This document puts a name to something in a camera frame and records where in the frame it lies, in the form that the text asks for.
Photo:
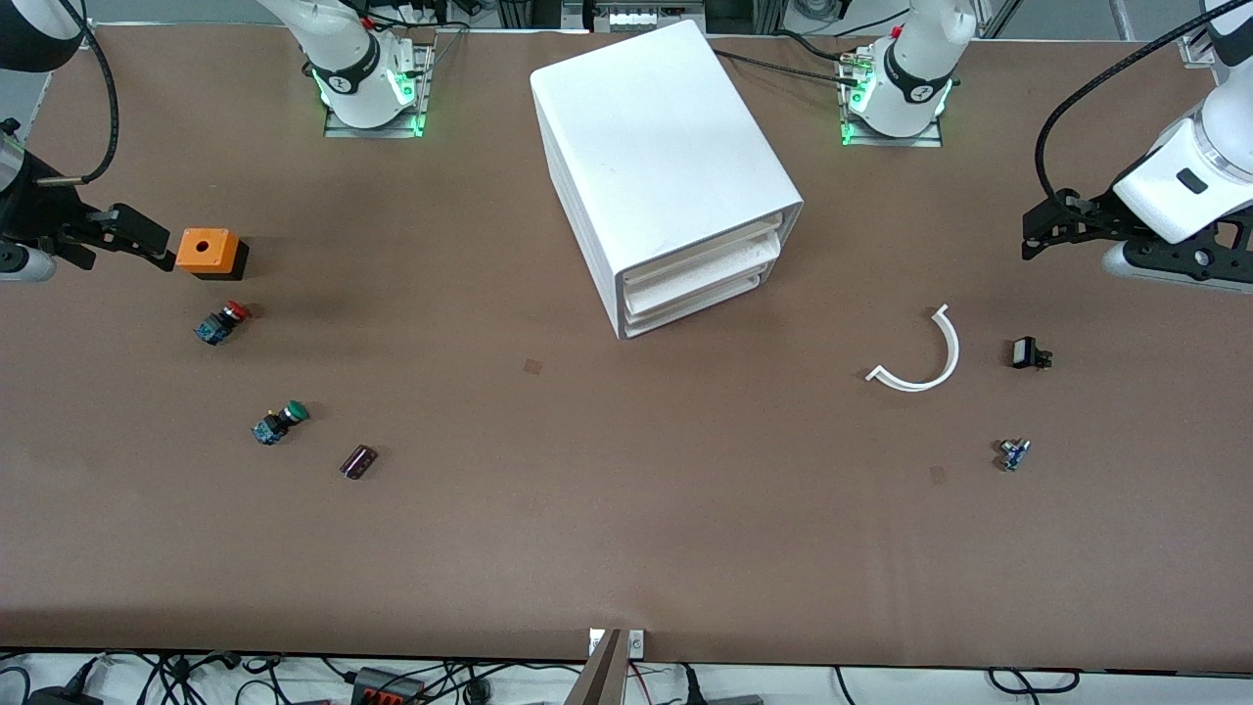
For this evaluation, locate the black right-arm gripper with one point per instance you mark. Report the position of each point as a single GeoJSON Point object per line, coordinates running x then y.
{"type": "Point", "coordinates": [29, 208]}

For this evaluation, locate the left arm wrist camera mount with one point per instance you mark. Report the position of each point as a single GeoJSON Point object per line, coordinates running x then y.
{"type": "Point", "coordinates": [1175, 266]}

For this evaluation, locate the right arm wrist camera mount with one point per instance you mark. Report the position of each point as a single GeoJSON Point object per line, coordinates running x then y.
{"type": "Point", "coordinates": [24, 264]}

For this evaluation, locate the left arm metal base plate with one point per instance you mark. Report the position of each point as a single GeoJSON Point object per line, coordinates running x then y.
{"type": "Point", "coordinates": [930, 140]}

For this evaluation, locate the white curved plastic strip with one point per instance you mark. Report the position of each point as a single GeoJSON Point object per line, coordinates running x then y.
{"type": "Point", "coordinates": [948, 357]}

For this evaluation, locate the orange button box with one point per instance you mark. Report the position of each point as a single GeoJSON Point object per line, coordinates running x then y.
{"type": "Point", "coordinates": [204, 250]}

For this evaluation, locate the dark purple cylinder part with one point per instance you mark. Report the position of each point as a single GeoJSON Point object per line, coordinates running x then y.
{"type": "Point", "coordinates": [358, 462]}

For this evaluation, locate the wooden beam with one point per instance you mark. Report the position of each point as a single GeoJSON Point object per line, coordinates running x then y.
{"type": "Point", "coordinates": [599, 676]}

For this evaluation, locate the white metal bracket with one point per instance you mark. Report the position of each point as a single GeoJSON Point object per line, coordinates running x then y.
{"type": "Point", "coordinates": [636, 643]}

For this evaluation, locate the grey terminal device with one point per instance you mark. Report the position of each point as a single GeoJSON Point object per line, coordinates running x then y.
{"type": "Point", "coordinates": [636, 18]}

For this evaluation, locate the aluminium frame post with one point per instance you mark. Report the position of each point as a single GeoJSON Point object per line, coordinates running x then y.
{"type": "Point", "coordinates": [1209, 34]}

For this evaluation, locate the black plug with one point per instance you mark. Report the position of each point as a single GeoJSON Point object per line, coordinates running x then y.
{"type": "Point", "coordinates": [59, 697]}

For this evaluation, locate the small blue grey component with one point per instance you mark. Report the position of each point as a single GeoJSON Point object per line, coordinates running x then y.
{"type": "Point", "coordinates": [1013, 454]}

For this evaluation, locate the white drawer cabinet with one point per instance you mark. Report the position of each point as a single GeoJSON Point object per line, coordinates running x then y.
{"type": "Point", "coordinates": [656, 147]}

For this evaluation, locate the red push button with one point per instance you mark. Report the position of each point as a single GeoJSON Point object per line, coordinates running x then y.
{"type": "Point", "coordinates": [223, 323]}

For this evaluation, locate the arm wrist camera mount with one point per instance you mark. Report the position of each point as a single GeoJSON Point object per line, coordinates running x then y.
{"type": "Point", "coordinates": [24, 264]}
{"type": "Point", "coordinates": [1175, 266]}

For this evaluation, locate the white plastic drawer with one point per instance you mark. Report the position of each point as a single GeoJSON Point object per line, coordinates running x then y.
{"type": "Point", "coordinates": [705, 257]}
{"type": "Point", "coordinates": [700, 284]}
{"type": "Point", "coordinates": [690, 305]}

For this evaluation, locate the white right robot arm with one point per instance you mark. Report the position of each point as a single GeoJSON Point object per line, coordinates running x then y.
{"type": "Point", "coordinates": [352, 59]}

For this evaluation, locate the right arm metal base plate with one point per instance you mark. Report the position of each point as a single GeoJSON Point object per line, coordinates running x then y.
{"type": "Point", "coordinates": [421, 117]}

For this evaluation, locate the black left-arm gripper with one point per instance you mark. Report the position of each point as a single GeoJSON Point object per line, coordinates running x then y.
{"type": "Point", "coordinates": [1098, 212]}

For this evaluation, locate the green push button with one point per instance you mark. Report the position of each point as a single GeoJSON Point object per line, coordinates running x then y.
{"type": "Point", "coordinates": [279, 423]}

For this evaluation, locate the black orange power strip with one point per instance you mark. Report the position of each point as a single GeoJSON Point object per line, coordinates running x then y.
{"type": "Point", "coordinates": [387, 687]}

